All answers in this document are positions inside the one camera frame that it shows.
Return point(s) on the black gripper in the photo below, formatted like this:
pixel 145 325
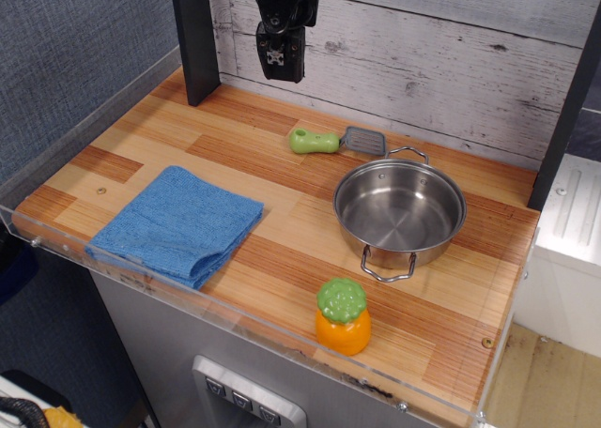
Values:
pixel 277 18

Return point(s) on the blue rag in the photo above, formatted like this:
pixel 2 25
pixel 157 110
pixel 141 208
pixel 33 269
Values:
pixel 179 226

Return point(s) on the stainless steel pot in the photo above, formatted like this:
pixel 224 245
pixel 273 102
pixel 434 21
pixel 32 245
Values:
pixel 398 213

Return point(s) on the orange toy pineapple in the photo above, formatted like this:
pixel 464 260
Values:
pixel 343 323

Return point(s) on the clear acrylic guard panel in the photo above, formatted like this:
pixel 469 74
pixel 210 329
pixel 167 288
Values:
pixel 435 338

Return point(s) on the silver dispenser button panel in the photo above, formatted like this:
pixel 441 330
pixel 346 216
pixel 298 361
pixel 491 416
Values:
pixel 232 400

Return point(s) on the white cabinet at right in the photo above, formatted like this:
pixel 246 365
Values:
pixel 559 296

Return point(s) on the yellow object bottom left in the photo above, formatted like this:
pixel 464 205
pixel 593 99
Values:
pixel 59 417

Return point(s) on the green handled grey spatula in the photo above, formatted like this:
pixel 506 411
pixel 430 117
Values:
pixel 371 142

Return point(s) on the dark vertical post right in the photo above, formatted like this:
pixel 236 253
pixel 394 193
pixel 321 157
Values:
pixel 575 98

